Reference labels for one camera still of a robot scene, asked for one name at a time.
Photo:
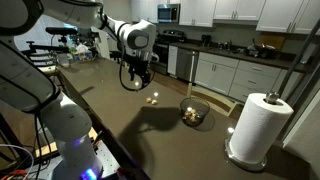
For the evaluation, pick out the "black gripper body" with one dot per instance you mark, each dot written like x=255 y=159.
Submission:
x=139 y=68

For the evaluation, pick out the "garlic bulb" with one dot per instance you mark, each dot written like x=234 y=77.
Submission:
x=187 y=114
x=193 y=112
x=192 y=119
x=154 y=102

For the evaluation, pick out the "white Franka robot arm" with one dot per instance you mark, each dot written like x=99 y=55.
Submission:
x=66 y=120

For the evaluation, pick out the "small yellow toy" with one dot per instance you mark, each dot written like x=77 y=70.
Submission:
x=148 y=100

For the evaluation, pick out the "black steel stove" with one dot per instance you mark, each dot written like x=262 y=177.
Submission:
x=165 y=50

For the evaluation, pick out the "steel dishwasher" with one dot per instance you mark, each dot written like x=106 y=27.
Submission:
x=186 y=65

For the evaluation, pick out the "tissue box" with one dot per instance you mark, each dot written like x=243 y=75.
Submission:
x=81 y=55

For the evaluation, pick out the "steel microwave oven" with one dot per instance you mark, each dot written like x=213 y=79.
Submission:
x=168 y=12

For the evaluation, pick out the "wooden chair back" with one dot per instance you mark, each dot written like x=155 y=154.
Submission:
x=213 y=96

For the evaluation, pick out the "white door base cabinet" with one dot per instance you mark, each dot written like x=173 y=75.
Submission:
x=215 y=76

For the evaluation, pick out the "black coffee maker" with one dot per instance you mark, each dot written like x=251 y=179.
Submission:
x=206 y=40

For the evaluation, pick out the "white upper cabinet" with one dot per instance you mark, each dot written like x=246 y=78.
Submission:
x=278 y=15
x=310 y=20
x=196 y=11
x=238 y=8

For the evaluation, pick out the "dark wooden chair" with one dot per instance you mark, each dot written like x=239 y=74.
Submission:
x=46 y=60

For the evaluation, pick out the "white drawer cabinet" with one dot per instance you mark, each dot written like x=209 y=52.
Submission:
x=255 y=80

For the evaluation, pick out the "dark cooking pot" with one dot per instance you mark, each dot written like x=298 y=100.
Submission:
x=263 y=50

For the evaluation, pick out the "white paper towel roll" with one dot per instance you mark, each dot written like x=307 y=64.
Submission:
x=258 y=130

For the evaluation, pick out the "metal paper towel holder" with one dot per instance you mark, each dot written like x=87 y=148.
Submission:
x=246 y=165

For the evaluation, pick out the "wooden cutting board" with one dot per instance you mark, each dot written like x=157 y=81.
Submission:
x=275 y=40

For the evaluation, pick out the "black metal stand pole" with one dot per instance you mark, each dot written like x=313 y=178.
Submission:
x=300 y=58

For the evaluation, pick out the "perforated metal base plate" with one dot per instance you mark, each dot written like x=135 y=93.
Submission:
x=108 y=160

